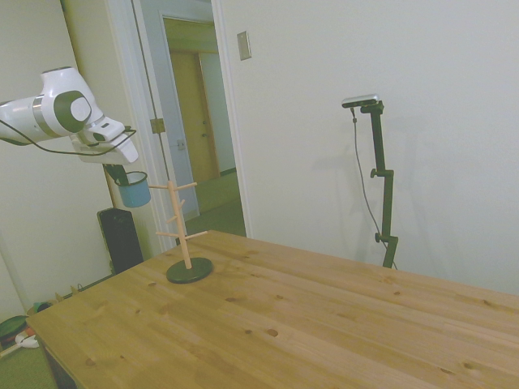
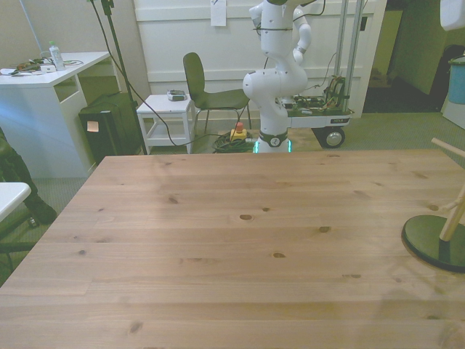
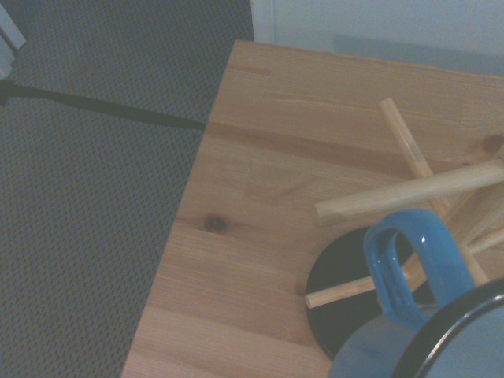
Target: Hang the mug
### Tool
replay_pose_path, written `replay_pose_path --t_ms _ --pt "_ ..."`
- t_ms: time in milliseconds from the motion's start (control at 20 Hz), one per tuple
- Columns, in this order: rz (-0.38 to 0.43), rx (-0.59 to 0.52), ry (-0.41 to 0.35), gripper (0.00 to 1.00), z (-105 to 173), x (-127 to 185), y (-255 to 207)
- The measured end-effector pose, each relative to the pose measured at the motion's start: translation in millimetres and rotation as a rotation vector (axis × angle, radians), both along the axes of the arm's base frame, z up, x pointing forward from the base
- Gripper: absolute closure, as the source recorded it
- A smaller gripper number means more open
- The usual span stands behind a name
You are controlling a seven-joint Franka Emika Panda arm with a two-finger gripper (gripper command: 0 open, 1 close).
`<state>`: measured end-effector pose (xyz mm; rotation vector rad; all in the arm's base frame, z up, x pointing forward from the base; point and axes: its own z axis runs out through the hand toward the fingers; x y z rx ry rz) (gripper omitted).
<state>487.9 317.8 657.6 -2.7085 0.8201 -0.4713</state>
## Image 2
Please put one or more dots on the dark olive plastic chair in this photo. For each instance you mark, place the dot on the dark olive plastic chair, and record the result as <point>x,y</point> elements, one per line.
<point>194,78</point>

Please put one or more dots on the person leg dark trousers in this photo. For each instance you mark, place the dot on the person leg dark trousers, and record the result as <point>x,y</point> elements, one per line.
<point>22,181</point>

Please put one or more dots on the small white box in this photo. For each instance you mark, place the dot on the small white box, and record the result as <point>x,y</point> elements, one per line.
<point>47,68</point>

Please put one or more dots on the light blue enamel mug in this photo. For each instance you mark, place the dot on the light blue enamel mug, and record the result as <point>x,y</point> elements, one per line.
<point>454,14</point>

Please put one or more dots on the wheeled equipment cart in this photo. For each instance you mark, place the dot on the wheeled equipment cart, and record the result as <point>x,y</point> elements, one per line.
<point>319,116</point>

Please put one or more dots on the small white side table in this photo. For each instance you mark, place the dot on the small white side table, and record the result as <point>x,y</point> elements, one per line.
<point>163,106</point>

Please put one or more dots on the white paper sheet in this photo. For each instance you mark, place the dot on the white paper sheet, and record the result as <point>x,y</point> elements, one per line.
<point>218,12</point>

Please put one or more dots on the wooden mug tree black base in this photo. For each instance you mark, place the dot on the wooden mug tree black base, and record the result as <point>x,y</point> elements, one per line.
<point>428,240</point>

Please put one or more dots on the blue bin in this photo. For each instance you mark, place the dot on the blue bin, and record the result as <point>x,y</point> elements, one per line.
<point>457,81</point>

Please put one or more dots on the black tripod stand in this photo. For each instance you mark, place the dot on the black tripod stand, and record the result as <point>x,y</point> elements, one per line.
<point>120,65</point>

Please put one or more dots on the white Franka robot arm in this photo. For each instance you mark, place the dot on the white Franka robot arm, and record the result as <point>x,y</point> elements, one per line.
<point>272,83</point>

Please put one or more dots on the grey device with screen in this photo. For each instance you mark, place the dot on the grey device with screen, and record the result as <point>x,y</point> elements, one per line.
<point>177,96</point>

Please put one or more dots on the yellow emergency stop button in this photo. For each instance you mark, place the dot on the yellow emergency stop button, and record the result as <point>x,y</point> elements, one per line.
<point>238,134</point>

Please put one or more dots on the white desk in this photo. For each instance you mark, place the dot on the white desk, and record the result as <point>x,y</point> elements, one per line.
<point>32,109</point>

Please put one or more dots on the white seat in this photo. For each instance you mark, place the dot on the white seat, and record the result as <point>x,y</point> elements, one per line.
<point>11,194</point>

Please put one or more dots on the clear plastic bottle green cap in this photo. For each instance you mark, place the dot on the clear plastic bottle green cap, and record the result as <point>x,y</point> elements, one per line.
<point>57,58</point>

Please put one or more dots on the orange sticky note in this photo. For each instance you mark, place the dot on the orange sticky note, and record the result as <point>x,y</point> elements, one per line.
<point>93,127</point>

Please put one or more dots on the black suitcase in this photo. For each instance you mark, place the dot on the black suitcase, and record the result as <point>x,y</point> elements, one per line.
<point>109,127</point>

